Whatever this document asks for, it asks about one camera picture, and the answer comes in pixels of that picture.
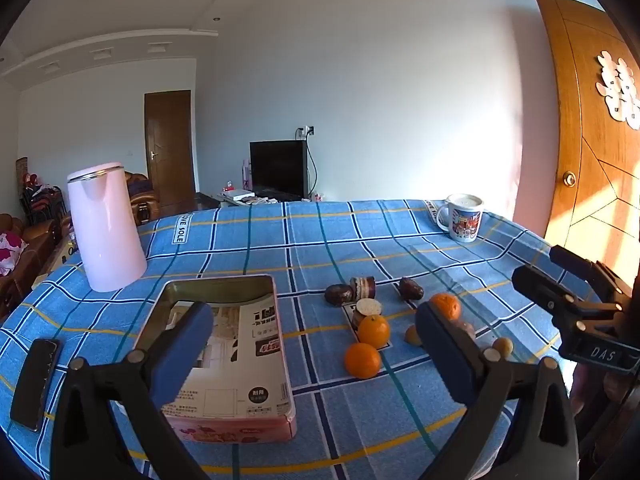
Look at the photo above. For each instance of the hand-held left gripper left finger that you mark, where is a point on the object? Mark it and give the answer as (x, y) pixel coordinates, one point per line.
(182, 355)

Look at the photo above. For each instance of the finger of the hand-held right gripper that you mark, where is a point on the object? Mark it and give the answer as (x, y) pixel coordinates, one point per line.
(545, 290)
(595, 272)

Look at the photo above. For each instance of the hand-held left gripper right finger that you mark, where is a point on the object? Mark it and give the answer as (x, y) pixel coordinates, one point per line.
(442, 345)

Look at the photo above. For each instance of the kumquat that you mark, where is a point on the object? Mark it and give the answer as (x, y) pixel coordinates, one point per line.
(412, 336)
(504, 346)

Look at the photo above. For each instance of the orange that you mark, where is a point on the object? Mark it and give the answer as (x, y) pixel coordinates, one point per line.
(362, 361)
(447, 306)
(374, 332)

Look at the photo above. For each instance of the pink tin box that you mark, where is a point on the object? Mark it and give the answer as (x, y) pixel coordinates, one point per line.
(260, 360)

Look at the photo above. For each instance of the beige sandwich cookie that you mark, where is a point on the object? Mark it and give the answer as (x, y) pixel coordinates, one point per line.
(365, 307)

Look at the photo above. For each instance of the brass door knob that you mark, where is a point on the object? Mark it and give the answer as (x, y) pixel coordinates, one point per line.
(569, 178)

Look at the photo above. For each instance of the printed white mug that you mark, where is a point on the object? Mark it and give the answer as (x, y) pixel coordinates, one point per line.
(465, 222)

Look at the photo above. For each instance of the pink electric kettle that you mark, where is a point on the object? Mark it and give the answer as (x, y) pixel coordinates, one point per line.
(105, 230)

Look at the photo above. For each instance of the black smartphone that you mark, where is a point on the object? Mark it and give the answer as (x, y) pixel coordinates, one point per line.
(35, 385)

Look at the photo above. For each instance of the dark low table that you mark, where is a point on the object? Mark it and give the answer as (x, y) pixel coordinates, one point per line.
(207, 201)

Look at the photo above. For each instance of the light wooden door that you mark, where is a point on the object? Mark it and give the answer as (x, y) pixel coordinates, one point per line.
(575, 110)

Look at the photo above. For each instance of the blue plaid tablecloth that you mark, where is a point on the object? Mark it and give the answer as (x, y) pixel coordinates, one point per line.
(300, 240)

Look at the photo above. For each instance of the brown leather armchair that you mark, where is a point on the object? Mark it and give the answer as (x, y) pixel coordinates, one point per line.
(142, 195)

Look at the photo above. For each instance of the white flat box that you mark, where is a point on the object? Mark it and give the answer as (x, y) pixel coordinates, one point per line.
(239, 194)

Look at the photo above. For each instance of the brown leather sofa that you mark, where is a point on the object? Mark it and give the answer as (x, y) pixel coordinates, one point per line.
(40, 240)

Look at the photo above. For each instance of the white paper door decoration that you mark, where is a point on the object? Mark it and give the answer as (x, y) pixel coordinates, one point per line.
(617, 90)

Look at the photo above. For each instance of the pink floral cloth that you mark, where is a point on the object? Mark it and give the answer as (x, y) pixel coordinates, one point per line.
(10, 252)

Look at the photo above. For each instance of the stacked dark chairs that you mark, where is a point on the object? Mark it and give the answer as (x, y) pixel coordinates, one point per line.
(42, 200)

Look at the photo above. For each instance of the black television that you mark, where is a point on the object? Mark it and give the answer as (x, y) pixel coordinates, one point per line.
(277, 167)

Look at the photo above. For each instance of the dark brown door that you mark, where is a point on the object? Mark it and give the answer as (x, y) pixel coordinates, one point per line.
(167, 145)

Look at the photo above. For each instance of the brown wall hanging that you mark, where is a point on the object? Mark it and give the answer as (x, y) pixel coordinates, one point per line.
(22, 170)

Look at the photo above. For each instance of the white wall outlet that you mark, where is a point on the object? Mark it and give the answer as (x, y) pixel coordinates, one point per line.
(307, 131)

